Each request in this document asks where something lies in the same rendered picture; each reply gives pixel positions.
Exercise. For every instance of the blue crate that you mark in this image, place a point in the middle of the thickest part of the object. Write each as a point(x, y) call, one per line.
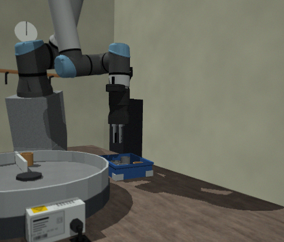
point(129, 171)

